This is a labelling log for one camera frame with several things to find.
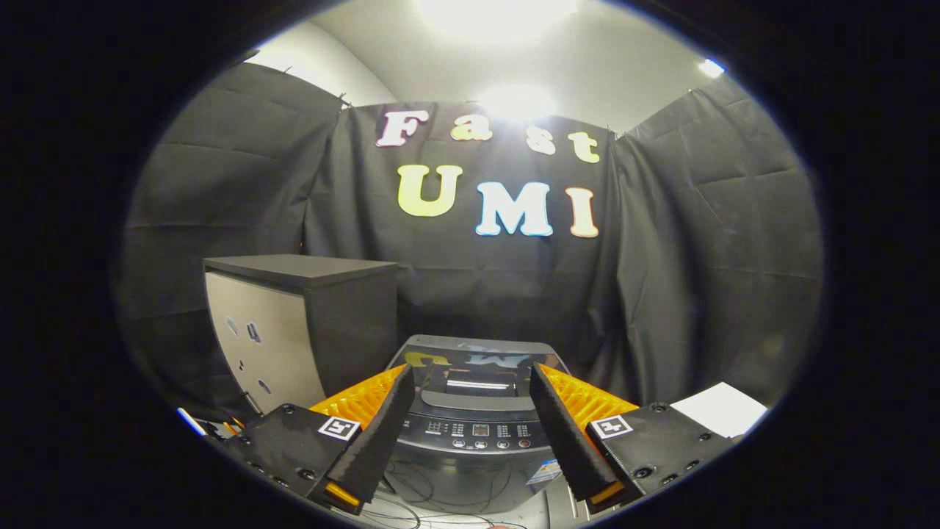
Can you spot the grey cabinet with dark top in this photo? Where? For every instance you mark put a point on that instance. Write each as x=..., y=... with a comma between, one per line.
x=272, y=338

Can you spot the grey washing machine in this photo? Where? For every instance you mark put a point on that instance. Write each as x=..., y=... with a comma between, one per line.
x=470, y=470

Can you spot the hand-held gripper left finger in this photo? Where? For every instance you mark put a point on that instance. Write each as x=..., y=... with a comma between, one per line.
x=376, y=441

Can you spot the ceiling light behind cloth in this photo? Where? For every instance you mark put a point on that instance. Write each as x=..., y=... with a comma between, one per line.
x=518, y=101

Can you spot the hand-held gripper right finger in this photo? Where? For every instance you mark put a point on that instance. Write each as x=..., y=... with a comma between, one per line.
x=564, y=441

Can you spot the black backdrop cloth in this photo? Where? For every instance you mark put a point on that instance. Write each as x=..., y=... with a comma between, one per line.
x=698, y=242

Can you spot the white sheet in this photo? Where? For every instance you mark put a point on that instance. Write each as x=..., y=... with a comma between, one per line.
x=720, y=408

